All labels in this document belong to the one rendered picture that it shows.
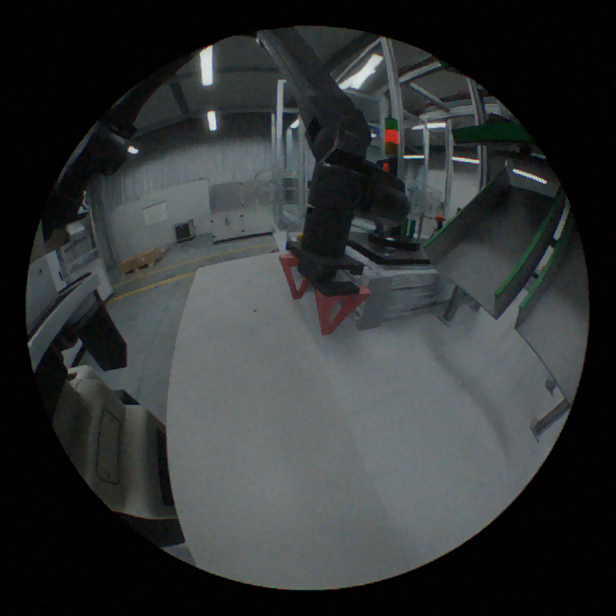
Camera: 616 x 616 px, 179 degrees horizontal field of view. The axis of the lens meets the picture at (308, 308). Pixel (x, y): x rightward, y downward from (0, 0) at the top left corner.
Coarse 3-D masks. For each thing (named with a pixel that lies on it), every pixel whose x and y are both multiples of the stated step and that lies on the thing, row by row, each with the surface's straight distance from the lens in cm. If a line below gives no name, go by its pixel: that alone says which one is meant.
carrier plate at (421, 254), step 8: (352, 232) 55; (360, 232) 57; (352, 240) 44; (360, 240) 45; (368, 240) 46; (360, 248) 40; (368, 248) 38; (376, 248) 39; (384, 248) 41; (368, 256) 37; (376, 256) 35; (384, 256) 35; (392, 256) 36; (400, 256) 37; (408, 256) 39; (416, 256) 41; (424, 256) 43; (384, 264) 33
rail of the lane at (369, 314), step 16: (288, 224) 102; (352, 256) 36; (368, 272) 28; (384, 272) 29; (368, 288) 27; (384, 288) 29; (368, 304) 29; (384, 304) 31; (352, 320) 33; (368, 320) 31
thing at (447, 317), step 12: (468, 84) 51; (480, 96) 49; (480, 108) 46; (504, 108) 66; (480, 120) 46; (480, 156) 42; (480, 168) 41; (480, 180) 40; (456, 288) 41; (456, 300) 41; (444, 312) 43; (480, 312) 58; (552, 384) 57; (552, 396) 58; (564, 408) 41; (540, 420) 44; (552, 420) 42; (540, 432) 43
